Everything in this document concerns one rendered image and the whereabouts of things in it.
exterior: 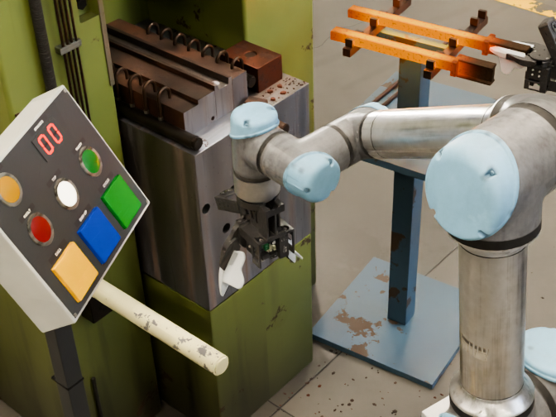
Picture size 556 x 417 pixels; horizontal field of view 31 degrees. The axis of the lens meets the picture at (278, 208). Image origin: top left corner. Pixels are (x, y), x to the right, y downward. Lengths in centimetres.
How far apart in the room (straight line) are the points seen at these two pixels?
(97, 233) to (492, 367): 76
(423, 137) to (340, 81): 275
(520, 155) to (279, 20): 143
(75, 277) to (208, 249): 63
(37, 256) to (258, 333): 106
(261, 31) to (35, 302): 106
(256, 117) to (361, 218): 192
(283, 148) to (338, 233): 187
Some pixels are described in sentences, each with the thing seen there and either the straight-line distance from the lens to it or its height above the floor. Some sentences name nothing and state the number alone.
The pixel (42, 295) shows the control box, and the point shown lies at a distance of 170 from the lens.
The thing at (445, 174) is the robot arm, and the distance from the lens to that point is 120.
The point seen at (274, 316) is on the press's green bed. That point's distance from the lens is 266.
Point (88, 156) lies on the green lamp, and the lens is 185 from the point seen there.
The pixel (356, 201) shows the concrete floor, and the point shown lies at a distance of 351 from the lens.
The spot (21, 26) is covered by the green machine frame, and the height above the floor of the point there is 125.
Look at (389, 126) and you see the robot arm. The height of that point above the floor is 130.
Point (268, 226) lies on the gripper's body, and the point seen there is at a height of 108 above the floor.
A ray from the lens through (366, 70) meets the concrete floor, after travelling 427.
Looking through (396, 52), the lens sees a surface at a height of 97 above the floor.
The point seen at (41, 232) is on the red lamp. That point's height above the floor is 109.
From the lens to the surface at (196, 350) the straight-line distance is 209.
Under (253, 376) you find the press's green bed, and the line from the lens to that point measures 271.
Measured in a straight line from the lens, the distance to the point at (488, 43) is 241.
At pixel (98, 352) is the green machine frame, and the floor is 36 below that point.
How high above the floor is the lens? 211
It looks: 37 degrees down
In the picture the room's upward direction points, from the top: 2 degrees counter-clockwise
